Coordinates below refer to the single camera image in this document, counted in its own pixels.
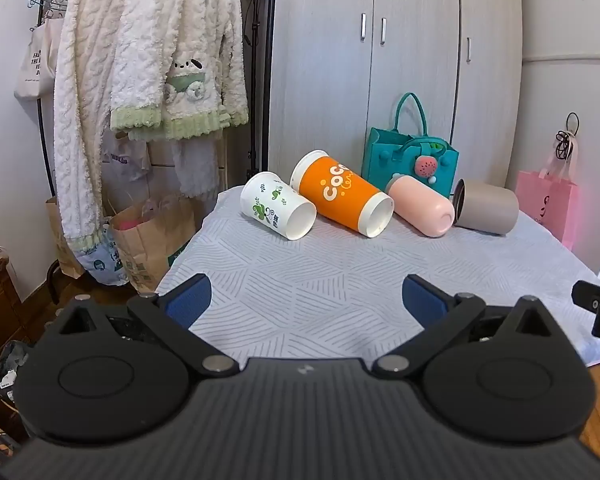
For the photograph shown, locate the black hair ties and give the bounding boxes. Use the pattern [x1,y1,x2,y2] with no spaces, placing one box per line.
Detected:
[555,112,581,162]

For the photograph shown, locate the light grey wardrobe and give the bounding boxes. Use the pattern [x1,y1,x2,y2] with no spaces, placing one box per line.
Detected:
[267,0,524,197]

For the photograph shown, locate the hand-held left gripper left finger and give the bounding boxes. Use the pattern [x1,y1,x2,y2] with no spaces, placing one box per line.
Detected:
[45,274,241,377]

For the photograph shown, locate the beige cup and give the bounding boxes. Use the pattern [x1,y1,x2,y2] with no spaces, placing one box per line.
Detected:
[452,178,520,236]

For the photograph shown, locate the pink gift bag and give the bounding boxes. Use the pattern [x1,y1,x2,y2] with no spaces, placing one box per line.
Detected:
[515,156,580,252]

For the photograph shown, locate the pink cup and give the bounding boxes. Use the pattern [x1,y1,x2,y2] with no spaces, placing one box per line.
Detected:
[385,174,455,238]

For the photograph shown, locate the brown paper bag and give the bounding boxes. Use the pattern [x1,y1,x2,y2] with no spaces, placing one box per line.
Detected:
[45,195,87,279]
[108,195,197,294]

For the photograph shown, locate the black tripod stand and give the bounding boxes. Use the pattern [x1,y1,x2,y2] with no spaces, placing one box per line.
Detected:
[242,0,279,177]

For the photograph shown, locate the orange cup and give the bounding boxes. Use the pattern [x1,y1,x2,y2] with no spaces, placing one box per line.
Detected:
[290,150,395,239]

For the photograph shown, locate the white fluffy pajamas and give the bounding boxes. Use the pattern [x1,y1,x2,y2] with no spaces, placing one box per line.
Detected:
[53,0,251,287]

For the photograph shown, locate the white cup with green print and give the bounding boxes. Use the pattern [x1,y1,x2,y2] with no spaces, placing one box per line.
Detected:
[240,171,317,241]

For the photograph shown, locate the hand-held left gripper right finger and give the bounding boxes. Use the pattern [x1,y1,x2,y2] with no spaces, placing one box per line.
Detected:
[371,274,564,379]

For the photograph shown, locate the teal felt handbag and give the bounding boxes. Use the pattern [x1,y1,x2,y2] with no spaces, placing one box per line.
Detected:
[362,92,459,199]

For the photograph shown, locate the white plastic bag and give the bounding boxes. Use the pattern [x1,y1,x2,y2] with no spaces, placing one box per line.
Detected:
[100,132,152,197]

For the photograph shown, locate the grey patterned tablecloth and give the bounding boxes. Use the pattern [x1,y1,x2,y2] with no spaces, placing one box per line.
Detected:
[155,185,600,367]

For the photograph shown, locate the canvas tote bag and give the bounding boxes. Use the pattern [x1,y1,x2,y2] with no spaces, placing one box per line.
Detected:
[13,16,64,101]

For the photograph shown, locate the dark plastic bag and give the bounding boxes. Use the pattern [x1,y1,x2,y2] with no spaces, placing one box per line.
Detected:
[0,340,33,408]

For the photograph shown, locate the black clothes rack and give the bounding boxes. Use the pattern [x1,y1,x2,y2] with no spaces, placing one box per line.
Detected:
[34,0,81,306]

